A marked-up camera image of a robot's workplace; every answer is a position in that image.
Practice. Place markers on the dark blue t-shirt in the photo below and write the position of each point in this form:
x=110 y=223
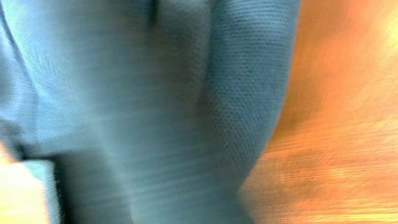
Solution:
x=143 y=111

